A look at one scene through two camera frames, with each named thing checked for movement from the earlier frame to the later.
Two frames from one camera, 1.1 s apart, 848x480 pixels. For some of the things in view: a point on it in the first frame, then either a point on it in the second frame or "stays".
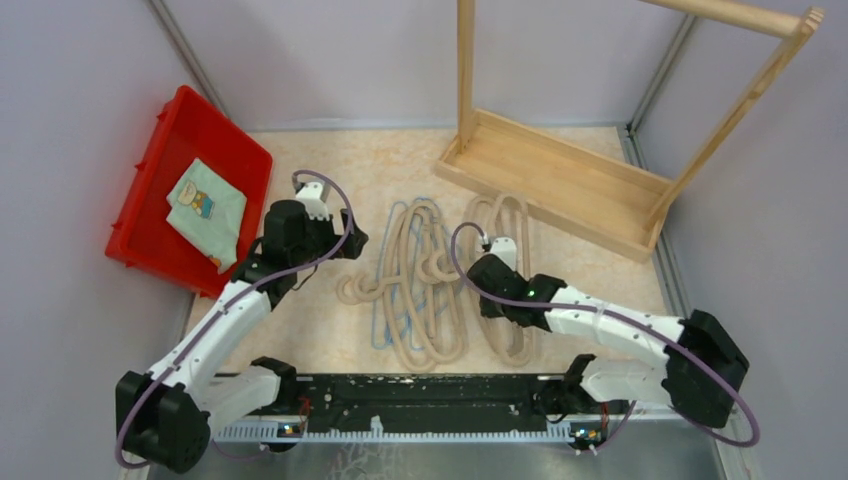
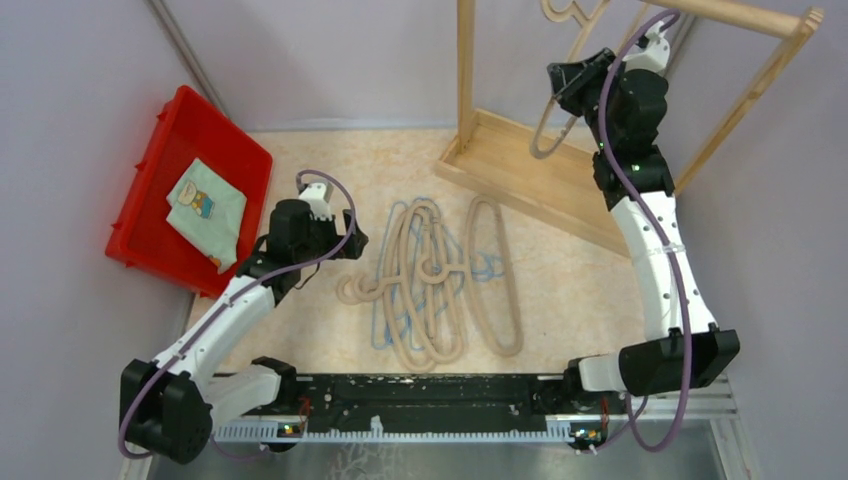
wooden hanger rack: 585,196 stays
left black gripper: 335,240 stays
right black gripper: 489,310 → 568,79
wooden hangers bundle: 498,217 → 537,144
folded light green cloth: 208,212 stays
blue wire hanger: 418,275 stays
